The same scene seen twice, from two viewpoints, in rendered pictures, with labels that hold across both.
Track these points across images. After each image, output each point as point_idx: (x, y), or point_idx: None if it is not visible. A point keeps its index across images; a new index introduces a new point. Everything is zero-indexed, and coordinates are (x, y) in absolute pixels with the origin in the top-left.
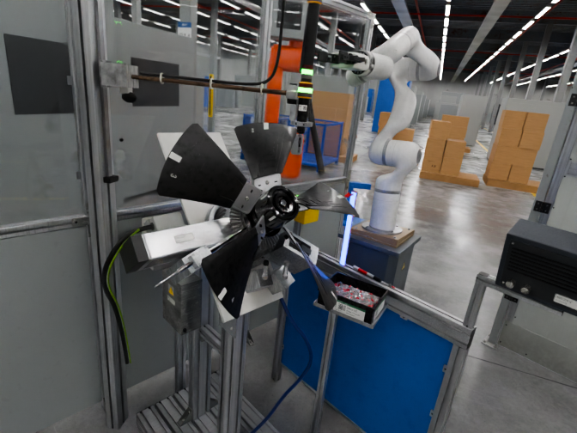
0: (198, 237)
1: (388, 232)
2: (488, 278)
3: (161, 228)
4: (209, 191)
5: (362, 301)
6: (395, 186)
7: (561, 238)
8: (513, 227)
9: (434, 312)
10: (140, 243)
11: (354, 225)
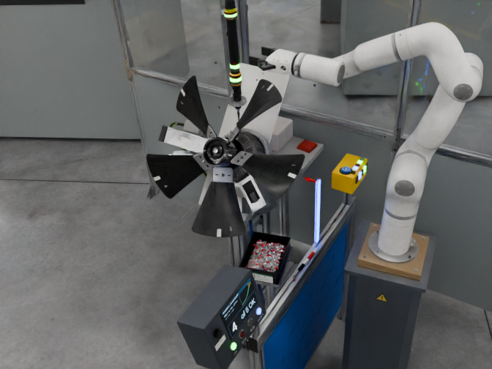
0: (192, 144)
1: (374, 250)
2: None
3: (184, 129)
4: (195, 120)
5: (258, 263)
6: (389, 207)
7: (217, 291)
8: (233, 266)
9: (266, 310)
10: (164, 131)
11: None
